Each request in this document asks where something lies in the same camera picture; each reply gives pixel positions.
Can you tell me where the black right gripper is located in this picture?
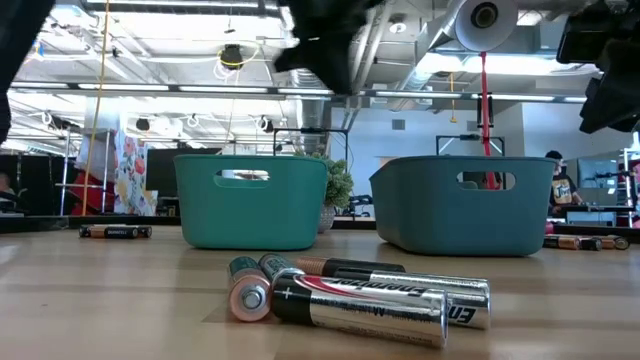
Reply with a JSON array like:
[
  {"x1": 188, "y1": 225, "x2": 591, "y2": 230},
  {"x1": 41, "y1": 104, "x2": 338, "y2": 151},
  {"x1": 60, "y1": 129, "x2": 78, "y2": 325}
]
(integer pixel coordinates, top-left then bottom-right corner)
[{"x1": 578, "y1": 34, "x2": 640, "y2": 135}]

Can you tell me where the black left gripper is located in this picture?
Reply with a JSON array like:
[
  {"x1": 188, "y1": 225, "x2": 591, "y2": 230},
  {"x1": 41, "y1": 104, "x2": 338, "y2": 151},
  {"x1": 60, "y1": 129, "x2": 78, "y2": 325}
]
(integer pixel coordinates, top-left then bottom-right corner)
[{"x1": 273, "y1": 0, "x2": 386, "y2": 96}]

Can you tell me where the green plastic bin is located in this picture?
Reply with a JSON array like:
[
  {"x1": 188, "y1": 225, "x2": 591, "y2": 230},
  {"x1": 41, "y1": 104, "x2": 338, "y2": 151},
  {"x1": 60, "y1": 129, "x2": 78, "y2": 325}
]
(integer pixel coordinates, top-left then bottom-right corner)
[{"x1": 173, "y1": 153, "x2": 330, "y2": 252}]

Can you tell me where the green copper AA battery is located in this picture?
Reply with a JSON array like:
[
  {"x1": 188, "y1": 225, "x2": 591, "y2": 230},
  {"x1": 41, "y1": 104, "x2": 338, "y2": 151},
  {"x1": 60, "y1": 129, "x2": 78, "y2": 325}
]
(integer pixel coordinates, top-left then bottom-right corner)
[
  {"x1": 227, "y1": 256, "x2": 273, "y2": 323},
  {"x1": 258, "y1": 253, "x2": 305, "y2": 284}
]

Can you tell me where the blue plastic bin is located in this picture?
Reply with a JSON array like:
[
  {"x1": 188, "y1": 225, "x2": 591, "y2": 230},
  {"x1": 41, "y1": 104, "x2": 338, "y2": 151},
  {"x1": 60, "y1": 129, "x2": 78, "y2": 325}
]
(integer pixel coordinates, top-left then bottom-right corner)
[{"x1": 368, "y1": 155, "x2": 558, "y2": 258}]

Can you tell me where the silver Energizer AA battery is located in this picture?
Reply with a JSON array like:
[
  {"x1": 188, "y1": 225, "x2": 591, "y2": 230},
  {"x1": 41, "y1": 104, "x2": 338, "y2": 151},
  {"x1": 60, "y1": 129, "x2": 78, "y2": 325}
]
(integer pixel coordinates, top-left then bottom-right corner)
[
  {"x1": 333, "y1": 268, "x2": 493, "y2": 331},
  {"x1": 271, "y1": 273, "x2": 449, "y2": 350}
]

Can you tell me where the grey monitor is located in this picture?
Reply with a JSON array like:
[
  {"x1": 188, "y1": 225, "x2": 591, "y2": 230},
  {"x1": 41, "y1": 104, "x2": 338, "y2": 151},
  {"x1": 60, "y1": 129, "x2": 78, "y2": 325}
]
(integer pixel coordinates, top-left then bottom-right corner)
[{"x1": 576, "y1": 157, "x2": 621, "y2": 192}]

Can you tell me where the overhead light bar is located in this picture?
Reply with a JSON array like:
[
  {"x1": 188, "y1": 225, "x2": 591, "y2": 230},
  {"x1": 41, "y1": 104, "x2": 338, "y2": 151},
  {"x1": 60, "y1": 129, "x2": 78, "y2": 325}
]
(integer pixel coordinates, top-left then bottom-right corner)
[{"x1": 7, "y1": 81, "x2": 589, "y2": 105}]

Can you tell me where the person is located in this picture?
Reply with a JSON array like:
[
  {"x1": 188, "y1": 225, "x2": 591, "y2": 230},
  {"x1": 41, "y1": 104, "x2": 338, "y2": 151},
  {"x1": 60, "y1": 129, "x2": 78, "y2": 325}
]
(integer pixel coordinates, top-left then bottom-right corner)
[{"x1": 544, "y1": 149, "x2": 584, "y2": 217}]

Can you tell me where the small green potted plant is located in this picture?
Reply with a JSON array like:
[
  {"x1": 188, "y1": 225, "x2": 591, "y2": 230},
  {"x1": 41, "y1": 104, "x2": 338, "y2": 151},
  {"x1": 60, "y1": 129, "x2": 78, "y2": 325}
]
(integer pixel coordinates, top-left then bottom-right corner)
[{"x1": 305, "y1": 151, "x2": 355, "y2": 235}]

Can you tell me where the red desk lamp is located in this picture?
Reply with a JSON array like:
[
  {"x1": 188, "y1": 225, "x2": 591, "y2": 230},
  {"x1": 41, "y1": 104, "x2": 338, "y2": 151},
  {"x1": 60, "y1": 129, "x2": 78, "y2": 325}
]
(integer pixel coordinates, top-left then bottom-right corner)
[{"x1": 452, "y1": 0, "x2": 555, "y2": 236}]

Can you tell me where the black monitor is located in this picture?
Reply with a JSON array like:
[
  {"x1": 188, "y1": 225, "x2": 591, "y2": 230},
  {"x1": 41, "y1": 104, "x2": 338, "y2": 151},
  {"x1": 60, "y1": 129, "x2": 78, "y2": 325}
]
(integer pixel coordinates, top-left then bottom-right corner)
[{"x1": 144, "y1": 146, "x2": 224, "y2": 200}]

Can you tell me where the floral banner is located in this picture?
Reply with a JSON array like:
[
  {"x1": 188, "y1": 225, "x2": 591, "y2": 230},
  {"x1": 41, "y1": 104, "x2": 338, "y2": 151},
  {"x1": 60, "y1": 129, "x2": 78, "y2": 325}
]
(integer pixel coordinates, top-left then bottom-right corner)
[{"x1": 112, "y1": 128, "x2": 159, "y2": 217}]

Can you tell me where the red panel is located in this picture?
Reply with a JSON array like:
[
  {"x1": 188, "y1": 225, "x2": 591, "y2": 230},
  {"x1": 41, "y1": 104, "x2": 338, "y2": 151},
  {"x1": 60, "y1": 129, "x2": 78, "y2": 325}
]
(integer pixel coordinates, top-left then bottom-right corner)
[{"x1": 69, "y1": 169, "x2": 117, "y2": 217}]

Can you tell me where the metal rack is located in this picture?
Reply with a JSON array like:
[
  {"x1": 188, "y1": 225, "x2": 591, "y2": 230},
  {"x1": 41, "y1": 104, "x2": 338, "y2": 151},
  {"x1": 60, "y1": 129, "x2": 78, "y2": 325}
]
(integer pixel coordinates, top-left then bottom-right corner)
[{"x1": 54, "y1": 127, "x2": 115, "y2": 217}]

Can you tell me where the black partition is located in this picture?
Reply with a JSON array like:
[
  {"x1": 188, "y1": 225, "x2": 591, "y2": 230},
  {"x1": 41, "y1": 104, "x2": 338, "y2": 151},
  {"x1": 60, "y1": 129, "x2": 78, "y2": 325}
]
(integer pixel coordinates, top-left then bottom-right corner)
[{"x1": 0, "y1": 152, "x2": 67, "y2": 217}]

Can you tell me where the silver ventilation duct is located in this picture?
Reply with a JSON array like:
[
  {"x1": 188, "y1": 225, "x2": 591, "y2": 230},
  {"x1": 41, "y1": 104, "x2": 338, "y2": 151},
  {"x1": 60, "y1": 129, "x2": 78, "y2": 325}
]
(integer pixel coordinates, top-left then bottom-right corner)
[{"x1": 278, "y1": 0, "x2": 335, "y2": 157}]

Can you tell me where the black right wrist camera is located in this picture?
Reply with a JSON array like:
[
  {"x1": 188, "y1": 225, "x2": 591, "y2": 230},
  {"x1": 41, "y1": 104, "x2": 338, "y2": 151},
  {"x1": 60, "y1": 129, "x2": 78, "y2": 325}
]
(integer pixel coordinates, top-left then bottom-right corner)
[{"x1": 556, "y1": 12, "x2": 621, "y2": 65}]

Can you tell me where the black ceiling dome camera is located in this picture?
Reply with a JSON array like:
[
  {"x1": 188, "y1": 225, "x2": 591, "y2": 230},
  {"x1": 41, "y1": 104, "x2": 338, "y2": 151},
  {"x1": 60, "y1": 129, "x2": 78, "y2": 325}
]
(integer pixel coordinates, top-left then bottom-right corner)
[{"x1": 218, "y1": 43, "x2": 246, "y2": 71}]

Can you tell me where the yellow cable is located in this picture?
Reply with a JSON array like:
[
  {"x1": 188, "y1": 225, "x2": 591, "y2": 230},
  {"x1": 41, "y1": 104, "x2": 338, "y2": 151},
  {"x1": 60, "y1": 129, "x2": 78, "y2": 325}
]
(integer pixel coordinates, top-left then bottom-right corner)
[{"x1": 81, "y1": 0, "x2": 112, "y2": 217}]

